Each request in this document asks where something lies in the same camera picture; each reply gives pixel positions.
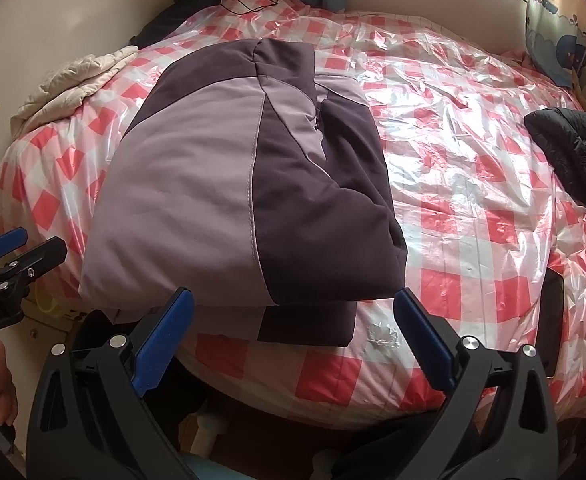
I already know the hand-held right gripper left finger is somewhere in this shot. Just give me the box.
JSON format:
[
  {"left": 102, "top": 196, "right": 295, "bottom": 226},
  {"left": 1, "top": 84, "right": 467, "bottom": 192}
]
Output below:
[{"left": 25, "top": 287, "right": 195, "bottom": 480}]

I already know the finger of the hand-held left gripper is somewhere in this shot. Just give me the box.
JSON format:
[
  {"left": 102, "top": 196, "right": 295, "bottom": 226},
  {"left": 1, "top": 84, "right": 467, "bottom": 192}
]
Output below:
[
  {"left": 0, "top": 226, "right": 28, "bottom": 263},
  {"left": 0, "top": 236, "right": 68, "bottom": 296}
]

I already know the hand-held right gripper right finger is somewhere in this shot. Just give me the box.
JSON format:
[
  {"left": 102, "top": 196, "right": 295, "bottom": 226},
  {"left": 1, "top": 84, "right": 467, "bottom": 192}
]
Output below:
[{"left": 393, "top": 287, "right": 559, "bottom": 480}]

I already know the purple two-tone jacket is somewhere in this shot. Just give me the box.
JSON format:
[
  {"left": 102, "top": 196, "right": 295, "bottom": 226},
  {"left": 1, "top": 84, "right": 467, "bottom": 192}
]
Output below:
[{"left": 78, "top": 37, "right": 408, "bottom": 347}]

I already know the crumpled white paper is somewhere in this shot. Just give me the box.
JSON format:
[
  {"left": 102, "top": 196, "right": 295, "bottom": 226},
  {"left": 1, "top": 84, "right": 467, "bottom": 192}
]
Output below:
[{"left": 365, "top": 321, "right": 401, "bottom": 350}]

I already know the white plastic object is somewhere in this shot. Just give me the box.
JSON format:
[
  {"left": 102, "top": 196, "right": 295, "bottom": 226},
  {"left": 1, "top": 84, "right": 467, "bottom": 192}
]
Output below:
[{"left": 193, "top": 405, "right": 224, "bottom": 456}]

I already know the black smartphone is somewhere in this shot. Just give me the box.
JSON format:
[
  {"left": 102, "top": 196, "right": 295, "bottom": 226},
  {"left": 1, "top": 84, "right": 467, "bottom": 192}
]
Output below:
[{"left": 537, "top": 267, "right": 565, "bottom": 378}]

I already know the checkered plastic bed cover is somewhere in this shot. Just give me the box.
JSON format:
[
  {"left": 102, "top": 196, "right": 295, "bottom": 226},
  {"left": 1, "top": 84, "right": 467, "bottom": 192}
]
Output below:
[{"left": 0, "top": 0, "right": 586, "bottom": 431}]

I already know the beige quilted coat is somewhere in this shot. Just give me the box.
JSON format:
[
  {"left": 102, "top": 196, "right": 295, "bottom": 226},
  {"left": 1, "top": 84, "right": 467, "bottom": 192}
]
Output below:
[{"left": 13, "top": 45, "right": 138, "bottom": 121}]

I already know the black puffer jacket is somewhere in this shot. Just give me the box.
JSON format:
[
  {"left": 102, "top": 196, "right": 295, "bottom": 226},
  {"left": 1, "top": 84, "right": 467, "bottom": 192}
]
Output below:
[{"left": 523, "top": 106, "right": 586, "bottom": 208}]

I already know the cream headboard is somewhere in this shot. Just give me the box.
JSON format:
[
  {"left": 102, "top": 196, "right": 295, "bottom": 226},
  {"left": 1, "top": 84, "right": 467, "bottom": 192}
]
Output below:
[{"left": 345, "top": 0, "right": 529, "bottom": 53}]

